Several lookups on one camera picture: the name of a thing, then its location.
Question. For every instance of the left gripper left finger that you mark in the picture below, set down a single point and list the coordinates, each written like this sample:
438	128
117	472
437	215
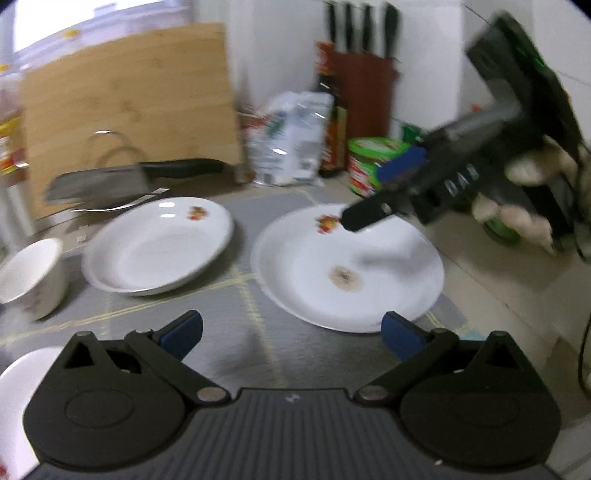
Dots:
113	404

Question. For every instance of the green lid sauce jar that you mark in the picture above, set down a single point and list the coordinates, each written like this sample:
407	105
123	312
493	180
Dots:
366	156

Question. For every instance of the white plastic food bag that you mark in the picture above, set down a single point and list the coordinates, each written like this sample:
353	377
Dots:
285	147

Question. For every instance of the green glass bottle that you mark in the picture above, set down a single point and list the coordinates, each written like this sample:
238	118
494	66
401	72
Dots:
501	233

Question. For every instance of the cleaver with black handle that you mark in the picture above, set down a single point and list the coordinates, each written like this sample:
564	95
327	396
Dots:
172	169

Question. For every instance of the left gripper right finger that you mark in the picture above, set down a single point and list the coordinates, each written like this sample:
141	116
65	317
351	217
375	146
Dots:
478	405

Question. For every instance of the white bowl floral outside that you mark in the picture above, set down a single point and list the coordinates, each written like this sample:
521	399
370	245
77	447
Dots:
33	281

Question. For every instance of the white plate with stain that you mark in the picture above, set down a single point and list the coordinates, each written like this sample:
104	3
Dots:
321	273

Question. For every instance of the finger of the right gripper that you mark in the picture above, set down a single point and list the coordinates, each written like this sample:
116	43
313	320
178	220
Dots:
394	171
372	210

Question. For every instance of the bamboo cutting board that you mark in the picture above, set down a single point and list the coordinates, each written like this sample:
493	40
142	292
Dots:
168	91

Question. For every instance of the metal wire knife stand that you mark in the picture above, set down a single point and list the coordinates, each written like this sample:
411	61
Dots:
105	189

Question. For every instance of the dark soy sauce bottle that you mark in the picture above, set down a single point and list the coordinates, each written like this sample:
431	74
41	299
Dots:
334	152

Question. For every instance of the cooking oil bottle yellow label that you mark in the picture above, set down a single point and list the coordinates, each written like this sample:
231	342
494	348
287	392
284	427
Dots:
13	146

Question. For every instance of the person's right hand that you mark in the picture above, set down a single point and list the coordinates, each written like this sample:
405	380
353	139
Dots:
544	196

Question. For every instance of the red knife block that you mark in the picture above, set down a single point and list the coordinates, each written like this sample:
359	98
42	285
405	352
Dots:
366	86

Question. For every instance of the grey checked table mat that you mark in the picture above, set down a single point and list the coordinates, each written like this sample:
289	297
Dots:
248	340

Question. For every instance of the black knife handle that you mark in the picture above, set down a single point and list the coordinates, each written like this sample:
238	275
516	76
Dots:
350	28
331	21
367	32
391	27

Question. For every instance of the white plate with flower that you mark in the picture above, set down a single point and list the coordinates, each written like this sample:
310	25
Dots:
157	247

